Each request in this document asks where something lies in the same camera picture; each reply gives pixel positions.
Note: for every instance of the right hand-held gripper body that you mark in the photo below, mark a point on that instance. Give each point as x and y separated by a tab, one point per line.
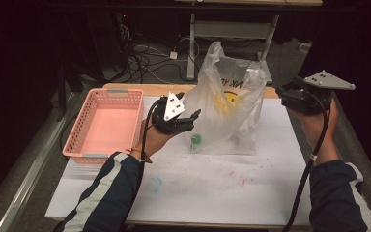
309	98

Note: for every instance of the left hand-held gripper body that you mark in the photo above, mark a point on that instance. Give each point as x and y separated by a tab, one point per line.
170	121

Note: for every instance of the clear plastic bag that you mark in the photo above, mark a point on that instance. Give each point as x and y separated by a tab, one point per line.
212	122

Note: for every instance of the pink plastic basket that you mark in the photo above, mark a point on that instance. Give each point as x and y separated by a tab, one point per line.
109	125

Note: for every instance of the person's left hand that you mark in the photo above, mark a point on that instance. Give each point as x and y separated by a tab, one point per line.
154	141

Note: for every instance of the person's right hand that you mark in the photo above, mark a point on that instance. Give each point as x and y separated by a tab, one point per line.
323	135

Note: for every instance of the white power adapter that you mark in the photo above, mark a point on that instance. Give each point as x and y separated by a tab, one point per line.
173	55

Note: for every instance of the white table mat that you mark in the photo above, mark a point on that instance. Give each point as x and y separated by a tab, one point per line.
206	193

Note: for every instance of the black stand leg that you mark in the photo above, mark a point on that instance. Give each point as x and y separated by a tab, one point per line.
62	96

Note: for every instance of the white metal desk frame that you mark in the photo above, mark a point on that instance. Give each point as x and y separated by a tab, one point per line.
191	48

